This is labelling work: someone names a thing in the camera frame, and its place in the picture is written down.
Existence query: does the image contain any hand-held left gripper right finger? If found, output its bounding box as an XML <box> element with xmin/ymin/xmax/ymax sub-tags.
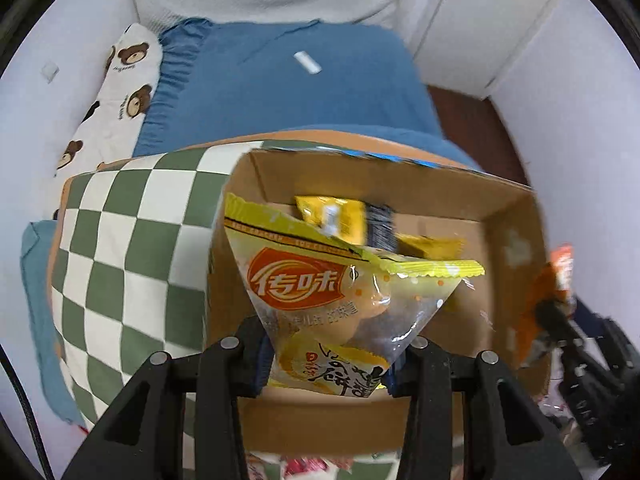
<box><xmin>386</xmin><ymin>336</ymin><xmax>583</xmax><ymax>480</ymax></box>

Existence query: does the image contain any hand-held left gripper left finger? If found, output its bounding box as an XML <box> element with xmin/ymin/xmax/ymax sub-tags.
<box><xmin>62</xmin><ymin>316</ymin><xmax>274</xmax><ymax>480</ymax></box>

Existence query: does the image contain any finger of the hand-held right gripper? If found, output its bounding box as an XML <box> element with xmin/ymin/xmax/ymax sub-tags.
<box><xmin>534</xmin><ymin>299</ymin><xmax>586</xmax><ymax>361</ymax></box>
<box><xmin>574</xmin><ymin>300</ymin><xmax>626</xmax><ymax>343</ymax></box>

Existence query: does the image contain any orange snack packet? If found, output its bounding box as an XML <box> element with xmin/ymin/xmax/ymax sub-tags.
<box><xmin>517</xmin><ymin>242</ymin><xmax>576</xmax><ymax>366</ymax></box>

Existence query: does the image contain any cardboard box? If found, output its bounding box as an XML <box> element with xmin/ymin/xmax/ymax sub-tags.
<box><xmin>202</xmin><ymin>140</ymin><xmax>556</xmax><ymax>453</ymax></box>

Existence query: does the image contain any yellow clear pastry packet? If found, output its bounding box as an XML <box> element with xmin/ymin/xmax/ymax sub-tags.
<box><xmin>223</xmin><ymin>192</ymin><xmax>486</xmax><ymax>400</ymax></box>

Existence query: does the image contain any yellow black snack packet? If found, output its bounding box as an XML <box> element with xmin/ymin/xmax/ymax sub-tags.
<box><xmin>295</xmin><ymin>195</ymin><xmax>398</xmax><ymax>253</ymax></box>

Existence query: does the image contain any green white checkered blanket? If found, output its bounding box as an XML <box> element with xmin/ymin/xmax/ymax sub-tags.
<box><xmin>47</xmin><ymin>129</ymin><xmax>483</xmax><ymax>480</ymax></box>

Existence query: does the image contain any light blue cloth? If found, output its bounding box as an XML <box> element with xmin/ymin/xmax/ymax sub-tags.
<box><xmin>20</xmin><ymin>220</ymin><xmax>83</xmax><ymax>426</ymax></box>

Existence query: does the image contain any blue bed sheet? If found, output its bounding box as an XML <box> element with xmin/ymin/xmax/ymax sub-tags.
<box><xmin>132</xmin><ymin>17</ymin><xmax>483</xmax><ymax>171</ymax></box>

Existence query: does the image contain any white remote control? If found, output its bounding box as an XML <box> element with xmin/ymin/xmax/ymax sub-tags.
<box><xmin>294</xmin><ymin>51</ymin><xmax>321</xmax><ymax>75</ymax></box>

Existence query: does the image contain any white door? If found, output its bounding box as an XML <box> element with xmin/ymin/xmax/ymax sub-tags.
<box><xmin>410</xmin><ymin>0</ymin><xmax>566</xmax><ymax>98</ymax></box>

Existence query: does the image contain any bear print pillow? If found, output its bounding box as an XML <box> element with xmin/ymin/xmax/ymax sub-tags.
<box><xmin>54</xmin><ymin>24</ymin><xmax>163</xmax><ymax>177</ymax></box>

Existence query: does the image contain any black cable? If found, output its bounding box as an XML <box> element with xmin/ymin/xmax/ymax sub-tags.
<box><xmin>0</xmin><ymin>345</ymin><xmax>56</xmax><ymax>480</ymax></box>

